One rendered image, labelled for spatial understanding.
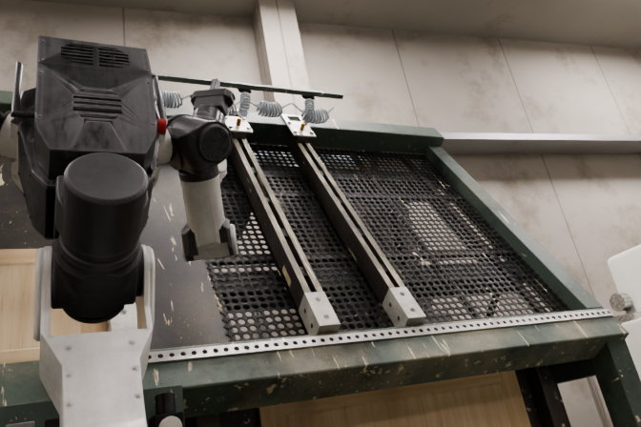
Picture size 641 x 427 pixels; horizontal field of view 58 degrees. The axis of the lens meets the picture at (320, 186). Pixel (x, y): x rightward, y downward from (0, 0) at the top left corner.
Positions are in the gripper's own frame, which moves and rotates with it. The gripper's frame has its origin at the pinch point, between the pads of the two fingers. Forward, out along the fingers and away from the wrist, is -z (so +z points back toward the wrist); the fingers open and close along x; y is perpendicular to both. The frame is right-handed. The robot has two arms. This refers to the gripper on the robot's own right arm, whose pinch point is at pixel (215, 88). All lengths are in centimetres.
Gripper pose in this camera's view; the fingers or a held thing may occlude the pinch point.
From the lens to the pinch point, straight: 170.7
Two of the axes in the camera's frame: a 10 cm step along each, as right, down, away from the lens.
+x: -9.8, 0.6, 1.7
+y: 1.7, 5.7, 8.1
